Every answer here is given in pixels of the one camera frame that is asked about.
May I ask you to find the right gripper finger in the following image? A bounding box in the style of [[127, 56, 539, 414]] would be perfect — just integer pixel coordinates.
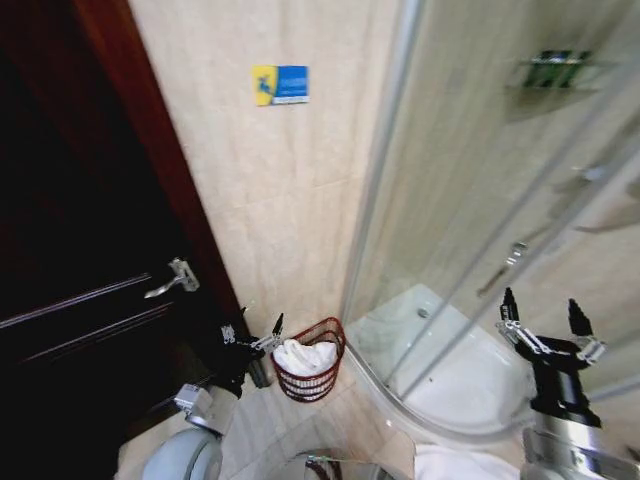
[[494, 286, 549, 354], [566, 297, 607, 363]]

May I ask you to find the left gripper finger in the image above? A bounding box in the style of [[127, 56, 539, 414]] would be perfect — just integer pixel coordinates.
[[220, 304, 250, 347], [248, 313, 286, 354]]

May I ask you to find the white towel in basket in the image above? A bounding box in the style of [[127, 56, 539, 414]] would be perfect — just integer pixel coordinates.
[[273, 338, 339, 375]]

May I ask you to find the white loose towel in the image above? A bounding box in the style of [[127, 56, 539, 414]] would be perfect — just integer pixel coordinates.
[[413, 443, 524, 480]]

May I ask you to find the white shower tray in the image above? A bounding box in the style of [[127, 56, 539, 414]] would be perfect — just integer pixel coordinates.
[[346, 283, 540, 442]]

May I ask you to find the chrome rimmed glass shelf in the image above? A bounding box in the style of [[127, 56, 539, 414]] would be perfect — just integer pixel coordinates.
[[294, 448, 401, 480]]

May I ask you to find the dark wooden door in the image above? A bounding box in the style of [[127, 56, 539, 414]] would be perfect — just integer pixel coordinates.
[[0, 0, 236, 480]]

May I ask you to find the green toiletry bottle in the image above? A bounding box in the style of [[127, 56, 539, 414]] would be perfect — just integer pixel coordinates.
[[524, 50, 557, 90], [555, 49, 592, 90]]

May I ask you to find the chrome shower door handle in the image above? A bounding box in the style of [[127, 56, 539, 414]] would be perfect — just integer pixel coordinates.
[[476, 241, 529, 297]]

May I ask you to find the red wire basket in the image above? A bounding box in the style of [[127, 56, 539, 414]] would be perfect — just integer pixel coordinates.
[[271, 317, 348, 403]]

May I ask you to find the silver door lever handle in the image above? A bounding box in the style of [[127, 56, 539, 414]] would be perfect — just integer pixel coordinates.
[[143, 257, 201, 300]]

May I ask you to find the glass shower enclosure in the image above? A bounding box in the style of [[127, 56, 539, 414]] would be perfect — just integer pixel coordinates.
[[339, 0, 640, 446]]

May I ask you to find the reddish brown door frame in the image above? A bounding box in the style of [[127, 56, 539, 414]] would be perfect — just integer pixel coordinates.
[[72, 0, 254, 341]]

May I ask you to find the chrome shower wall shelf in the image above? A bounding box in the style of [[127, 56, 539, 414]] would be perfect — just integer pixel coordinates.
[[503, 49, 617, 110]]

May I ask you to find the yellow and blue wall sign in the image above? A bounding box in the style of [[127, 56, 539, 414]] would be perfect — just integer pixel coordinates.
[[250, 64, 311, 107]]

